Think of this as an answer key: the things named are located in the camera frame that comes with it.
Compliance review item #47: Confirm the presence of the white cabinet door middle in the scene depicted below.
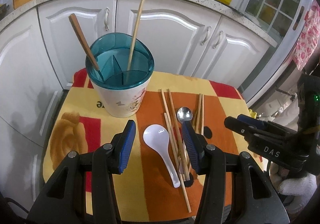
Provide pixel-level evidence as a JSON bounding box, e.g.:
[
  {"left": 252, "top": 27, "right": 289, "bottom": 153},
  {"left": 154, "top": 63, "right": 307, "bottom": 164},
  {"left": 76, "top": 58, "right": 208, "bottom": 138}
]
[{"left": 116, "top": 0, "right": 222, "bottom": 77}]

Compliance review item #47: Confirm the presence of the white cabinet door left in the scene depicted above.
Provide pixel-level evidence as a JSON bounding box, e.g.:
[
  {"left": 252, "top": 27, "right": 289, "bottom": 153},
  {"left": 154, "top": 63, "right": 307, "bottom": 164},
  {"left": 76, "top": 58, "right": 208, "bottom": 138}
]
[{"left": 38, "top": 0, "right": 117, "bottom": 89}]

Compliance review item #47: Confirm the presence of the white cabinet door right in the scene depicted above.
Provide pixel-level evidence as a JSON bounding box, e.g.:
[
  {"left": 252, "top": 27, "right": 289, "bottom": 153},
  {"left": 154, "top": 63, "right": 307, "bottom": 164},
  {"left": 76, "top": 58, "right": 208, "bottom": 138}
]
[{"left": 193, "top": 17, "right": 270, "bottom": 88}]

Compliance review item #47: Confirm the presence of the pink floral cloth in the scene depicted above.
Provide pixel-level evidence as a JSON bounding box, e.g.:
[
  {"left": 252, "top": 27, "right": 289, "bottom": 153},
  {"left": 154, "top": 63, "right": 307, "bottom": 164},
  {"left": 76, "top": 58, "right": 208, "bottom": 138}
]
[{"left": 293, "top": 0, "right": 319, "bottom": 71}]

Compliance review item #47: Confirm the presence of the wooden chopstick short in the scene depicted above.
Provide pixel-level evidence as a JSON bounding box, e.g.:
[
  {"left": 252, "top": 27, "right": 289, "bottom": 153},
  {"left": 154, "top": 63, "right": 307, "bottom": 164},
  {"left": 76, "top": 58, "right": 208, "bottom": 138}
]
[{"left": 164, "top": 112, "right": 191, "bottom": 213}]

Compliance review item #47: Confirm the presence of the brown wooden handled utensil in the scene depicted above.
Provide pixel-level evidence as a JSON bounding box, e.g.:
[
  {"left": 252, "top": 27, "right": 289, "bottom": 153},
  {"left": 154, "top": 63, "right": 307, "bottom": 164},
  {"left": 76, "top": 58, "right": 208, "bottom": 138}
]
[{"left": 69, "top": 13, "right": 103, "bottom": 80}]

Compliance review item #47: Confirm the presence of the colourful orange yellow mat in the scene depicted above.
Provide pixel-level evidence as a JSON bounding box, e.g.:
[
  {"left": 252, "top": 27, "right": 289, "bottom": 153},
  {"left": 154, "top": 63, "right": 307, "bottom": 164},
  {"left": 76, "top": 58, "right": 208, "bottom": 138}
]
[{"left": 43, "top": 69, "right": 249, "bottom": 222}]

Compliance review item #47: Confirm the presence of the white gloved hand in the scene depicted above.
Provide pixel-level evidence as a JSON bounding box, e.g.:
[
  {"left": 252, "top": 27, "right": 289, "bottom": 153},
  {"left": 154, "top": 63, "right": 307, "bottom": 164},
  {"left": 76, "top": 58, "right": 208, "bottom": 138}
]
[{"left": 270, "top": 163, "right": 317, "bottom": 215}]

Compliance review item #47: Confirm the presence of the wooden chopstick long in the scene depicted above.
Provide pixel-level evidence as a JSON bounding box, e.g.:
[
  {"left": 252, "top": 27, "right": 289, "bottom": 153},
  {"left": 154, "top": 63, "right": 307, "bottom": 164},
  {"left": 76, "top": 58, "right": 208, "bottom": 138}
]
[{"left": 161, "top": 89, "right": 186, "bottom": 181}]

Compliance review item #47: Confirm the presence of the metal spoon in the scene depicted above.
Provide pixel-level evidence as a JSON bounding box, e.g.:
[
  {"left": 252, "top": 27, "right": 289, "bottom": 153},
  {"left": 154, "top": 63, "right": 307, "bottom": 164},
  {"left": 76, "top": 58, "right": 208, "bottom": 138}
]
[{"left": 176, "top": 106, "right": 193, "bottom": 124}]

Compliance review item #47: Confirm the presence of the teal white utensil holder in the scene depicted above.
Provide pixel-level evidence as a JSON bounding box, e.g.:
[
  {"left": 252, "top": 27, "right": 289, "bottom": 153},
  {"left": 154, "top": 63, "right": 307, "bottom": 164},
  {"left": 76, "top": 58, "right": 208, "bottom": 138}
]
[{"left": 86, "top": 33, "right": 155, "bottom": 118}]

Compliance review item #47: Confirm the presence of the white cabinet door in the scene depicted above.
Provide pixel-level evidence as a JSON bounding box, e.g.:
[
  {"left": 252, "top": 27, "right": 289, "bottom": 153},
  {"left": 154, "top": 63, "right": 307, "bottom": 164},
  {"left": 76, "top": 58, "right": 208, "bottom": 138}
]
[
  {"left": 193, "top": 17, "right": 270, "bottom": 88},
  {"left": 38, "top": 0, "right": 117, "bottom": 89},
  {"left": 116, "top": 0, "right": 222, "bottom": 77}
]

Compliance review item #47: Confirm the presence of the light chopstick in holder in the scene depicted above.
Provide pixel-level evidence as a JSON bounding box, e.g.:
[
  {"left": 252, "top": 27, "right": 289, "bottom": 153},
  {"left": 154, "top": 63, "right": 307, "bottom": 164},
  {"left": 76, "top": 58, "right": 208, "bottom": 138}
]
[{"left": 127, "top": 0, "right": 145, "bottom": 71}]

